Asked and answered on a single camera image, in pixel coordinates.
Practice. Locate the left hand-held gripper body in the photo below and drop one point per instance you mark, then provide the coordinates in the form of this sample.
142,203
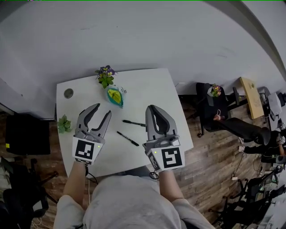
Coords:
83,151

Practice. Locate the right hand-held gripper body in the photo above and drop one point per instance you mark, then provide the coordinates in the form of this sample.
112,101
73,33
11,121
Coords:
171,157

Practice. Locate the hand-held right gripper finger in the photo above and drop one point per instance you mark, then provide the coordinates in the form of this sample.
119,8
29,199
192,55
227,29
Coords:
149,125
172,126

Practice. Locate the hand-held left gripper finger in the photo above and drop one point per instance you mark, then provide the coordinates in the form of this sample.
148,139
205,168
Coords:
80,121
105,125

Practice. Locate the black pen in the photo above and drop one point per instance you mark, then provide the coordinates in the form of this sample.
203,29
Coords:
133,122
127,138

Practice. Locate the teal yellow pencil pouch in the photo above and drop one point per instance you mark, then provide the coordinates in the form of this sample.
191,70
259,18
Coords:
114,97

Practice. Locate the person's right forearm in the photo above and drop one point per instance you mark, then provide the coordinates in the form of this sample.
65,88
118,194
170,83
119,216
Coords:
171,185

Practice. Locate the person's left forearm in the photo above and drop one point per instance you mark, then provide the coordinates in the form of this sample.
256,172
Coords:
74,185

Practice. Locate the small green succulent plant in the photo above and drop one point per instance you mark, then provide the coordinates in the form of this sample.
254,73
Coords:
64,124

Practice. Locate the white table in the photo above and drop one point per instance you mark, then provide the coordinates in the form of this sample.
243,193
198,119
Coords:
143,89

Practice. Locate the small pink trinket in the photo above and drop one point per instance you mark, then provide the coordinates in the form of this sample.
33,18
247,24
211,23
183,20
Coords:
217,115

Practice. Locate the purple flower potted plant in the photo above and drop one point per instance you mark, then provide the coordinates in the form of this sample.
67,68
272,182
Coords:
105,76

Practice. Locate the black cabinet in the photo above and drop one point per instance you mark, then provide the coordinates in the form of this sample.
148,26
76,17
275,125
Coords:
28,136

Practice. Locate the pink yellow flower potted plant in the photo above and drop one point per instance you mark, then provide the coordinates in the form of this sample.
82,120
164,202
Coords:
215,90

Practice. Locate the person's grey shirt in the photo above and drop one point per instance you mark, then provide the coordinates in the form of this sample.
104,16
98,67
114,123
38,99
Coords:
131,205

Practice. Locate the white power strip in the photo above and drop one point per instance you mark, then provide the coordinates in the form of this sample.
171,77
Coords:
234,178

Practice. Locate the black reclined office chair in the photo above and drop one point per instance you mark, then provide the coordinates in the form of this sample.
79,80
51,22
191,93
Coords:
243,129

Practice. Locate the light wooden desk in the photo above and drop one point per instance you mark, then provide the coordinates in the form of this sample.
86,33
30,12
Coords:
251,98

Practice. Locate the white device box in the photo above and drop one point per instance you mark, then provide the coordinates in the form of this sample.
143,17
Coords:
274,104

